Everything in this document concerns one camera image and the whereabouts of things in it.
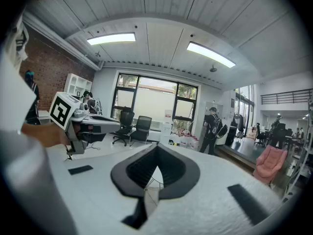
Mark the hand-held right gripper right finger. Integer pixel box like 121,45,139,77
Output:
139,142,284,235

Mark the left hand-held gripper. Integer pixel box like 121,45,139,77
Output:
48,91,121,156

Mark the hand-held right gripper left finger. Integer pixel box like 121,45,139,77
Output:
45,142,159,235

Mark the person's left forearm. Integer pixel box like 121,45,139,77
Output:
21,122,70,148

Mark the black office chair on wheels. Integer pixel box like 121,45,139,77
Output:
112,108,135,147

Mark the white arched shelf unit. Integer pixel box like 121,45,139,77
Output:
64,73,93,97

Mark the large black-framed window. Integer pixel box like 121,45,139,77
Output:
111,72,199,132

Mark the stack of white boxes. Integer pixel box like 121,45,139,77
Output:
160,109,175,145

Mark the person's beige shirt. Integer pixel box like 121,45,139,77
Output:
0,16,78,235

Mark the pink armchair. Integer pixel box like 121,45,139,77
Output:
252,144,289,186

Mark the long ceiling light panel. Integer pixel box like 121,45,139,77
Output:
87,32,136,46
186,41,237,69

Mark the black balcony railing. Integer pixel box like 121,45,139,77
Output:
260,89,313,105

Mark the black chair with metal frame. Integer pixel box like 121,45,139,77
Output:
129,116,153,147

